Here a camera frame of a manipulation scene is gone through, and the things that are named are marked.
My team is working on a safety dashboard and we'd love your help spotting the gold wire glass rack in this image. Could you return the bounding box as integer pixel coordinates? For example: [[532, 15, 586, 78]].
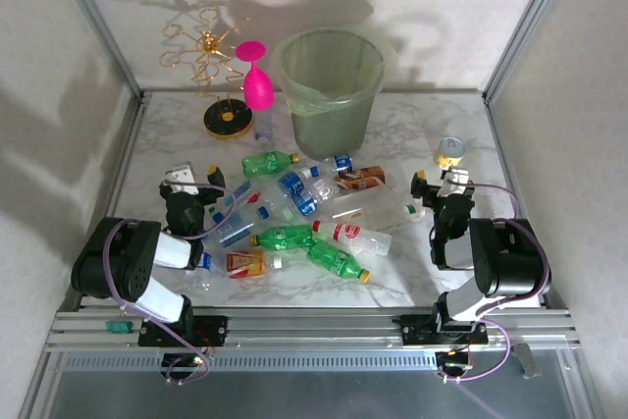
[[159, 6, 257, 139]]

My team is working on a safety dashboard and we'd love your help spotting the green plastic Sprite bottle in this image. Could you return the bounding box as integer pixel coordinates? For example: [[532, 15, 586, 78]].
[[240, 151, 301, 180], [306, 239, 372, 285], [248, 225, 316, 252]]

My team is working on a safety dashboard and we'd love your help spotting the aluminium mounting rail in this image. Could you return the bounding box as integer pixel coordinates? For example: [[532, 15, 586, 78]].
[[46, 307, 583, 354]]

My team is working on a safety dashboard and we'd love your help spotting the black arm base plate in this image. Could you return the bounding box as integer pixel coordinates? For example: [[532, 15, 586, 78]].
[[137, 314, 230, 347], [392, 313, 490, 346]]

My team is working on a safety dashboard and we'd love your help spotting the blue-capped clear water bottle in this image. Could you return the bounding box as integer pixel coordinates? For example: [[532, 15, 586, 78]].
[[210, 210, 257, 248], [257, 192, 298, 224]]

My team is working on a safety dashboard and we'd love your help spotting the pink plastic goblet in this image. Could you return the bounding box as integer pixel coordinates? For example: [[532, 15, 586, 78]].
[[234, 39, 275, 112]]

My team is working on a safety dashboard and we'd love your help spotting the clear bottle with red label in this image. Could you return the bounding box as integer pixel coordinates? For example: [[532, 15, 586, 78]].
[[312, 220, 393, 257]]

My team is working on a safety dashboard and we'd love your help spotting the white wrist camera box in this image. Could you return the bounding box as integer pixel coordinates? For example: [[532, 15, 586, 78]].
[[164, 162, 198, 194], [440, 167, 473, 199]]

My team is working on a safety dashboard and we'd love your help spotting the aluminium frame post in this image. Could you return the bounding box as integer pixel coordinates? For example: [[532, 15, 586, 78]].
[[482, 0, 576, 102], [46, 0, 149, 102]]

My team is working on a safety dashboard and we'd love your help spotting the small black circuit board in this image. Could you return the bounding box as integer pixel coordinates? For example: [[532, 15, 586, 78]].
[[435, 348, 475, 375], [160, 352, 208, 378]]

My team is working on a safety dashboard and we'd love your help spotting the orange red label bottle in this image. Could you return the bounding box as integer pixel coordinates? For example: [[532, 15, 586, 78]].
[[225, 249, 286, 280]]

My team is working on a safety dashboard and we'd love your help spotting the grey vented metal cover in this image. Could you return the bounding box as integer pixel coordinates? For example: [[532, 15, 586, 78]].
[[19, 350, 595, 419]]

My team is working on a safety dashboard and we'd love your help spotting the grey metal handle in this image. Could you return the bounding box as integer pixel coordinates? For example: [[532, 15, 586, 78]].
[[509, 342, 541, 381]]

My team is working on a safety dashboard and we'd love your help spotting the small yellow tin can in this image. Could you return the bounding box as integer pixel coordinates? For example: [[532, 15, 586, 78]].
[[435, 137, 466, 169]]

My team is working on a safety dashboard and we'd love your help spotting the aluminium table side rail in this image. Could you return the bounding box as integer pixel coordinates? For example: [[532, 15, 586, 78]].
[[483, 91, 560, 311], [73, 91, 151, 313]]

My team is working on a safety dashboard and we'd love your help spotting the white-capped blue label bottle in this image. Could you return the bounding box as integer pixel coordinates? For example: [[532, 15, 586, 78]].
[[277, 166, 315, 198]]

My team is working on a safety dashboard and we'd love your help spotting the large clear white-capped bottle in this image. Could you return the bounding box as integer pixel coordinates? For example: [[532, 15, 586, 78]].
[[328, 189, 427, 225]]

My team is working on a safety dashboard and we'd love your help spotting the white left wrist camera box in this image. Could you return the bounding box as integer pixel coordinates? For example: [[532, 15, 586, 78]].
[[164, 162, 198, 194]]

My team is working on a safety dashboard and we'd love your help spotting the blue-capped blue label bottle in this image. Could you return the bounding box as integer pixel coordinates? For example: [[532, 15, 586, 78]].
[[309, 152, 355, 180]]

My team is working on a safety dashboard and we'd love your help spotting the grey bin with green liner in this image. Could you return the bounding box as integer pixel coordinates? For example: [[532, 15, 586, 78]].
[[273, 27, 399, 161]]

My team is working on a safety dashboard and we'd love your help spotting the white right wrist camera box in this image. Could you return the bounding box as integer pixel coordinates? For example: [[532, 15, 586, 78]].
[[440, 167, 473, 199]]

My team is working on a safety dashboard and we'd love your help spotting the brown label drink bottle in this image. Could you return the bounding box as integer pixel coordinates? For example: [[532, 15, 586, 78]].
[[335, 165, 387, 193]]

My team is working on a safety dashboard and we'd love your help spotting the crushed clear blue label bottle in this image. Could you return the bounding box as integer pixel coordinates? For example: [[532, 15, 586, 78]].
[[288, 178, 340, 218]]

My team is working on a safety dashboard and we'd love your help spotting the small clear plastic bottle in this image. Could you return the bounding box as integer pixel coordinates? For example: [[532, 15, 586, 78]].
[[253, 107, 275, 144]]

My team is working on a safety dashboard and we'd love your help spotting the clear bottle with blue label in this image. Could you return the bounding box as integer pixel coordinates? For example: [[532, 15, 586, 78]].
[[188, 250, 228, 293]]

